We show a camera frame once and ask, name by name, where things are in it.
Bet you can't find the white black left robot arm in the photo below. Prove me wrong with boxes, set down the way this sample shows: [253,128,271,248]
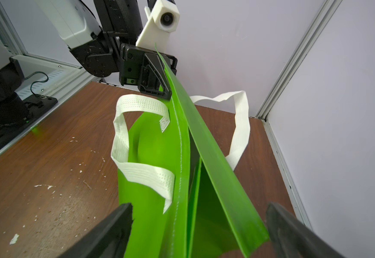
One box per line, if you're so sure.
[0,1,138,258]

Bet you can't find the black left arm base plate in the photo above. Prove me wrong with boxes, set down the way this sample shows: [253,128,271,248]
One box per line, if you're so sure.
[0,95,58,149]

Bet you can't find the green insulated delivery bag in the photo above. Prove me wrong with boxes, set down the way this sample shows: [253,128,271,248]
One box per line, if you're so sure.
[110,45,271,258]

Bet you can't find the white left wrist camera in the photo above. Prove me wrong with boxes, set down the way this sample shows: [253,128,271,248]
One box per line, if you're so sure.
[135,0,180,53]

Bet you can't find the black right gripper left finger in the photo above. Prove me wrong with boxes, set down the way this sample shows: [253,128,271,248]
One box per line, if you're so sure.
[59,203,133,258]

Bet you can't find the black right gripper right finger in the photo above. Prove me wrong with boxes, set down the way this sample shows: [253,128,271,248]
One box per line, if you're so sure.
[266,202,342,258]

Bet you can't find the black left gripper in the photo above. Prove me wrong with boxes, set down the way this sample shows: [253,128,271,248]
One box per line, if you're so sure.
[119,43,177,101]

